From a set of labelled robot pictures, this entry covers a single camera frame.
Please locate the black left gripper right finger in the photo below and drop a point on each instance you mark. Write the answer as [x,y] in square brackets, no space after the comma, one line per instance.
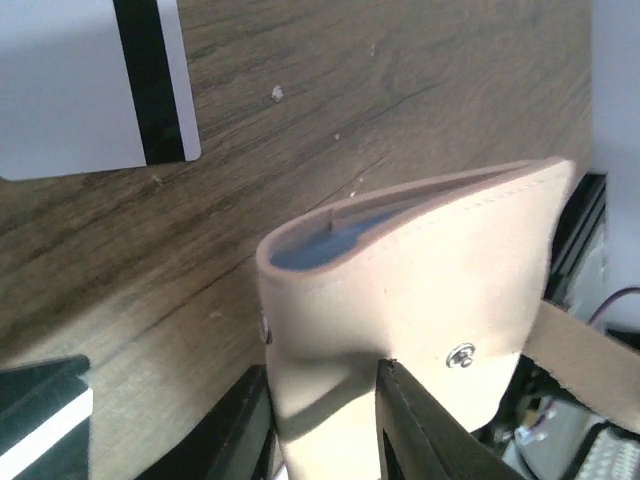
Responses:
[419,439]

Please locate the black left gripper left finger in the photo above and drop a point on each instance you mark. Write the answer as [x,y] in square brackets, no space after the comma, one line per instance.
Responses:
[235,440]

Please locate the beige leather card holder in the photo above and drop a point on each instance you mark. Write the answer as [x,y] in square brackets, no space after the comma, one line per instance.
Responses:
[444,275]

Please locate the black card near gripper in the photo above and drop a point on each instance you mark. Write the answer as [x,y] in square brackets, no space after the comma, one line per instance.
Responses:
[45,419]

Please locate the white magnetic stripe card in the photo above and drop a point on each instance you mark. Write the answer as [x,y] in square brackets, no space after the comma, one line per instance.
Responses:
[93,86]

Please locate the black front frame rail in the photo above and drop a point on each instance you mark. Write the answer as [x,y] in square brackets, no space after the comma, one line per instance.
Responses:
[579,220]

